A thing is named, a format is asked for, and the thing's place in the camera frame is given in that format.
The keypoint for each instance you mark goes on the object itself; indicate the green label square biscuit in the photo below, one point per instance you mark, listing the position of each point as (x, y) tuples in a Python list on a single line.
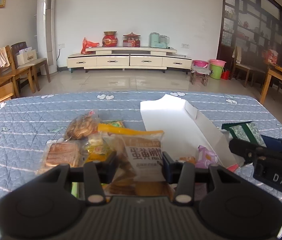
[(117, 123)]

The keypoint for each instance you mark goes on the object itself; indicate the dark chair with bag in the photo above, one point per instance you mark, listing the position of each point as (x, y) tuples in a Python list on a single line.
[(36, 64)]

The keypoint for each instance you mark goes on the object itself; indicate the red round jar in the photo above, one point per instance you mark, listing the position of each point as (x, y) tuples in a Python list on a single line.
[(109, 39)]

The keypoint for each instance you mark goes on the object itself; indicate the red plastic bag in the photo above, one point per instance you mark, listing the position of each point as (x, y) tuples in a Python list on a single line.
[(86, 44)]

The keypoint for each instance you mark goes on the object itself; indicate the yellow orange jelly pack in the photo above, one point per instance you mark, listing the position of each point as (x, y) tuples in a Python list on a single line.
[(97, 152)]

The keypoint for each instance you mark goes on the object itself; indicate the white standing air conditioner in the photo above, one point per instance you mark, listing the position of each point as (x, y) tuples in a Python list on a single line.
[(45, 25)]

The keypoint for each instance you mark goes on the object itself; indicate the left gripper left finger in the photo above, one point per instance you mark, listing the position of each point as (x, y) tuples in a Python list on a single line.
[(93, 174)]

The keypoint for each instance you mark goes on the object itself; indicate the light green snack pack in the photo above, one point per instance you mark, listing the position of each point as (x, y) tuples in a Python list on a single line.
[(78, 190)]

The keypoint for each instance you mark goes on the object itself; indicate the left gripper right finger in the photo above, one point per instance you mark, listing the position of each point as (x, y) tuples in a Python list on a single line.
[(192, 183)]

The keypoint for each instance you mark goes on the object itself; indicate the brown cookies clear bag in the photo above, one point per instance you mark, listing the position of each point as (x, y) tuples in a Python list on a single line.
[(82, 126)]

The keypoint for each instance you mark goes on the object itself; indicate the orange sugar-free biscuit pack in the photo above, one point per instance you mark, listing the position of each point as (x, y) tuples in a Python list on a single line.
[(189, 159)]

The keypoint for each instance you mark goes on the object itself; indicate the red pavilion gift box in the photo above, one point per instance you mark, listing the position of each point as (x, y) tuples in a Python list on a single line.
[(131, 40)]

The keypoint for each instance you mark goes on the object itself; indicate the blue quilted table cover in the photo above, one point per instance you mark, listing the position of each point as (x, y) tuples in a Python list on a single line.
[(28, 124)]

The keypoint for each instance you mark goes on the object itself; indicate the dark green snack pack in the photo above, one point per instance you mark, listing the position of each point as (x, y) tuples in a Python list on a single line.
[(246, 131)]

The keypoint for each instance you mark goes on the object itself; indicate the pink plastic basin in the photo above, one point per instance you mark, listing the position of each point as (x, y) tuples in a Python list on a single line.
[(200, 63)]

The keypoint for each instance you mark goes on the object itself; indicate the small wooden stool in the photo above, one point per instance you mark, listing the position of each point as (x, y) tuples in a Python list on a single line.
[(199, 72)]

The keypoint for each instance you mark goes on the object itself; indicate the dark wooden display shelf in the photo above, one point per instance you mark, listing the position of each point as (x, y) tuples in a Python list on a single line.
[(253, 25)]

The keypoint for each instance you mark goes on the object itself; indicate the sliced bread clear pack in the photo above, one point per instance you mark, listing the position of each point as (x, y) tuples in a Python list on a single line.
[(61, 153)]

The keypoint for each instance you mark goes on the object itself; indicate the green plastic bucket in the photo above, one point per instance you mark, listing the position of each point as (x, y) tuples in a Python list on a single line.
[(216, 68)]

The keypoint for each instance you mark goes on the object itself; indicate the dark chair by shelf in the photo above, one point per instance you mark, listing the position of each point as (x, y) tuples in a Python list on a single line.
[(246, 67)]

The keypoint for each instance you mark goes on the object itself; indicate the egg pancake snack bag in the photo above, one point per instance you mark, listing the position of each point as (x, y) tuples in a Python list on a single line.
[(139, 157)]

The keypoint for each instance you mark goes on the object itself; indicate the white cardboard tray box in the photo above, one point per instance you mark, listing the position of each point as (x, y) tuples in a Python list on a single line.
[(185, 129)]

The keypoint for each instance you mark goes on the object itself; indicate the mint green kitchen appliance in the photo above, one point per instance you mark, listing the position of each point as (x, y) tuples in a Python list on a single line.
[(158, 41)]

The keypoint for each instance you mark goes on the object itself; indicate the white wafer red label pack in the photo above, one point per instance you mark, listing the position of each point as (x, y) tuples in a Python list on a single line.
[(95, 139)]

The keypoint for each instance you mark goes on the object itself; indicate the purple snack pack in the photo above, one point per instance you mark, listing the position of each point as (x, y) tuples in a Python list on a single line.
[(205, 157)]

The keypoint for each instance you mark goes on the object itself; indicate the cream tv cabinet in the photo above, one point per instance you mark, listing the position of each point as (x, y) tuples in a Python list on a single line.
[(129, 58)]

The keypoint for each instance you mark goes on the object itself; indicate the white paper gift bag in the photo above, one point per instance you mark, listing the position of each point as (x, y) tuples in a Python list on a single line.
[(26, 55)]

